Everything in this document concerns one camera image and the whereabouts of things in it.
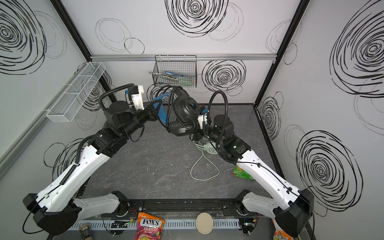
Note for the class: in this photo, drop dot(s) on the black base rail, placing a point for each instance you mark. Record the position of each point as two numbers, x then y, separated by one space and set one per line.
226 207

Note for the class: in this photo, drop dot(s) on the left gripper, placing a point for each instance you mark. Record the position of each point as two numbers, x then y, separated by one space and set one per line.
151 111

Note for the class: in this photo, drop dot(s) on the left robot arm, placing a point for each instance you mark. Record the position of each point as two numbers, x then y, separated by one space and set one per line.
54 209

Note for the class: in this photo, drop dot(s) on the aluminium wall rail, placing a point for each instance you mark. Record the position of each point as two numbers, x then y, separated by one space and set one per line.
183 57

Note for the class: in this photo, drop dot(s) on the green snack bag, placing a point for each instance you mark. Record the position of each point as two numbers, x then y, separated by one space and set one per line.
240 173

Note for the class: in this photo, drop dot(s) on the white slotted cable duct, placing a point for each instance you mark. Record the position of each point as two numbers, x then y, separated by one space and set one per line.
122 225

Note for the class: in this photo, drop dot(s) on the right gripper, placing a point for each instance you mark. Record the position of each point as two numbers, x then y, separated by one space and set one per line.
199 132

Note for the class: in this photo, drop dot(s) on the orange snack bag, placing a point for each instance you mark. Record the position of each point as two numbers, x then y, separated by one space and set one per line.
279 233

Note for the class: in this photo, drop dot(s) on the black wire basket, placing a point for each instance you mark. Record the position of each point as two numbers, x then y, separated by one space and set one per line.
167 72

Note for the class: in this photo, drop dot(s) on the round beige lid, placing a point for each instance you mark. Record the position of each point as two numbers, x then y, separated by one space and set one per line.
204 223

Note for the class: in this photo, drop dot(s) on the green item in basket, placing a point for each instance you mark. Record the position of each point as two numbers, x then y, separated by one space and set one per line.
187 81

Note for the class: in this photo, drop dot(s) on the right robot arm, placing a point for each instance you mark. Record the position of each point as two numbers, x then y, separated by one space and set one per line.
289 206

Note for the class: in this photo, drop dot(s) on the black blue headphones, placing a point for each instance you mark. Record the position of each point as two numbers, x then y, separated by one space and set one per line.
180 115

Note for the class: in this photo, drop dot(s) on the pink Fox's candy bag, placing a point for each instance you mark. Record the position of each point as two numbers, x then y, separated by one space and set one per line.
149 227

